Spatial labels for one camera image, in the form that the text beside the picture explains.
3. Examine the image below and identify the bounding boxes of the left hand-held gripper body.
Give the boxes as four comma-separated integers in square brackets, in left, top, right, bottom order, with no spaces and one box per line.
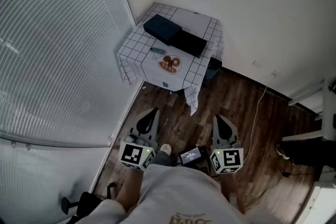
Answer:
[118,128,159,171]

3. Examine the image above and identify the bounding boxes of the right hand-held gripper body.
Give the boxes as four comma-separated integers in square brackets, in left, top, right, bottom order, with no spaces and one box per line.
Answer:
[209,141,245,174]

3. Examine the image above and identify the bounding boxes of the black box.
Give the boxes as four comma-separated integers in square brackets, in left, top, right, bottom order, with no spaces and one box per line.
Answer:
[170,30,208,58]

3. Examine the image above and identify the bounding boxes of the dark blue rectangular tray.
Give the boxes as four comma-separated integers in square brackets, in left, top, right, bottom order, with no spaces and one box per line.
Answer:
[143,14,182,47]

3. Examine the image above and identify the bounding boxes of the person's left forearm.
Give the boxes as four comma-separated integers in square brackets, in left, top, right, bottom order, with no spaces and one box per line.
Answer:
[115,166,144,212]

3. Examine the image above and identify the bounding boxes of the person's right forearm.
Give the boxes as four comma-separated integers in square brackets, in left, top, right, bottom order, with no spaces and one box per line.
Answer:
[219,172,247,215]

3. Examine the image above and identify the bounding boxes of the person's white shoe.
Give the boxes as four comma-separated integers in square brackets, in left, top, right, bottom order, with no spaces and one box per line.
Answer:
[159,143,172,157]

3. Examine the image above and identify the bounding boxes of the person's grey trousers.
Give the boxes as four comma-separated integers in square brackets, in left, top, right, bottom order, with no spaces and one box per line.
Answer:
[149,151,173,167]

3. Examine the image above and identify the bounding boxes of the black device with screen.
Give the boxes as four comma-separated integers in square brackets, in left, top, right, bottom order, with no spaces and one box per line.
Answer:
[178,146,207,166]

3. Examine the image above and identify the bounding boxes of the black chair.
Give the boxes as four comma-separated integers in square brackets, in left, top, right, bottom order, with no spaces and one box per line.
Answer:
[61,182,117,219]

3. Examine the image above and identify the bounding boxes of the dark teal bin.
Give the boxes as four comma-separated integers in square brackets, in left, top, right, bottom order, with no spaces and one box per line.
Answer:
[206,57,224,81]

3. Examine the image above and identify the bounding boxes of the white black-checked tablecloth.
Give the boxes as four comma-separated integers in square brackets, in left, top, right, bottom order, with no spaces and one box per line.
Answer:
[117,2,224,116]

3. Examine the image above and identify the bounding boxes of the white metal shelf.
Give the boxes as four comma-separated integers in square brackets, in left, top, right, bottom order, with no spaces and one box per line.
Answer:
[282,77,336,142]

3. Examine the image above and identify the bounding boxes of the white framed glass door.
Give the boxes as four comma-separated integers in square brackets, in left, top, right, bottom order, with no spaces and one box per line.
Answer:
[293,180,336,224]

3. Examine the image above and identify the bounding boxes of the white food-print placemat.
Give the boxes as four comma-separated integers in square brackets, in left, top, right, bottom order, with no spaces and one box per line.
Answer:
[140,7,212,91]

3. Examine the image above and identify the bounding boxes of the white window blinds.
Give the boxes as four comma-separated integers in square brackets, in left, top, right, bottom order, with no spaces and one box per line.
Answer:
[0,0,138,148]

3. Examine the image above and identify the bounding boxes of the white floor cable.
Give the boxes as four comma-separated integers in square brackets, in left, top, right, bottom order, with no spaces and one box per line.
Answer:
[246,86,270,192]

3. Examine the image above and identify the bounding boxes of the black cable with adaptor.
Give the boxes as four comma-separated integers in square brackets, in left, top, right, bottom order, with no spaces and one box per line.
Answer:
[279,166,316,178]

